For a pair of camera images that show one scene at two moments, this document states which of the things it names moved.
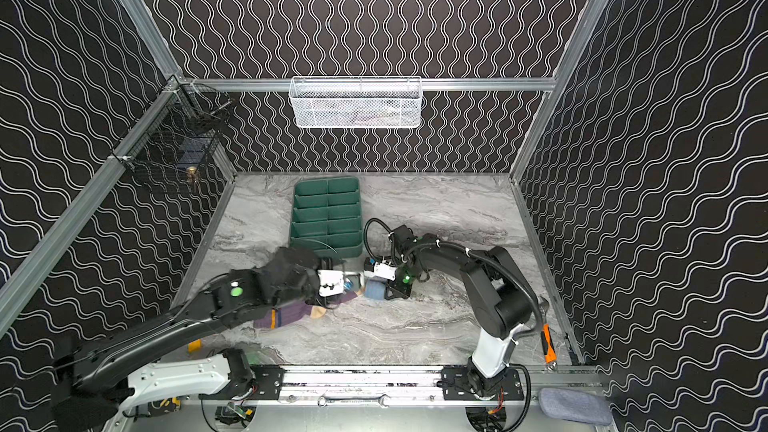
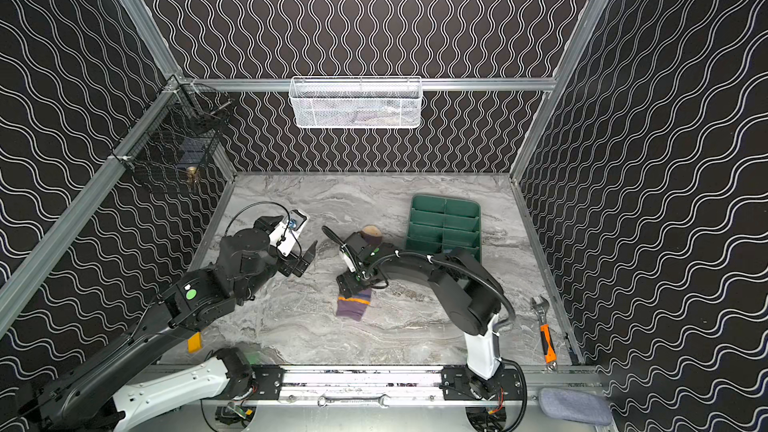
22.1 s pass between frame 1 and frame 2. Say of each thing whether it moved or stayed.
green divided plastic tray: moved
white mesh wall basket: stayed
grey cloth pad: stayed
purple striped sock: moved
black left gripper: moved
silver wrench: stayed
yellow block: stayed
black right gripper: moved
